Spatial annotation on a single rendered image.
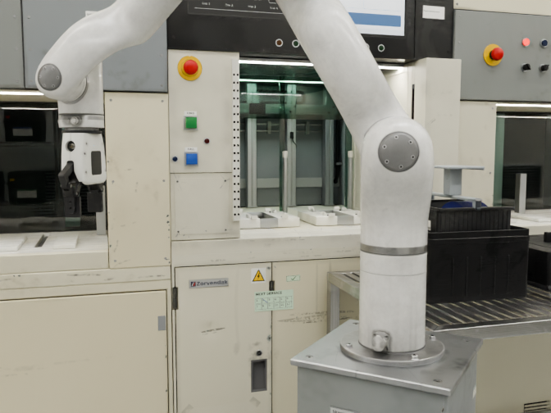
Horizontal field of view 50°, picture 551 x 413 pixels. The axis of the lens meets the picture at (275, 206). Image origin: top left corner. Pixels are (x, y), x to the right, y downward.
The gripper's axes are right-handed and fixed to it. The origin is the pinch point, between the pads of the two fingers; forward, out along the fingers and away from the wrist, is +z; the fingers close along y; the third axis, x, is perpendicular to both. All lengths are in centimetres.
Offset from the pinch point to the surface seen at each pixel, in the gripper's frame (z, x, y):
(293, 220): 12, -31, 84
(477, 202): 1, -81, 40
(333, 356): 25, -49, -6
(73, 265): 19.5, 23.2, 38.0
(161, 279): 25, 2, 47
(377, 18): -51, -57, 75
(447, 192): -1, -76, 50
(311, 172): -1, -29, 161
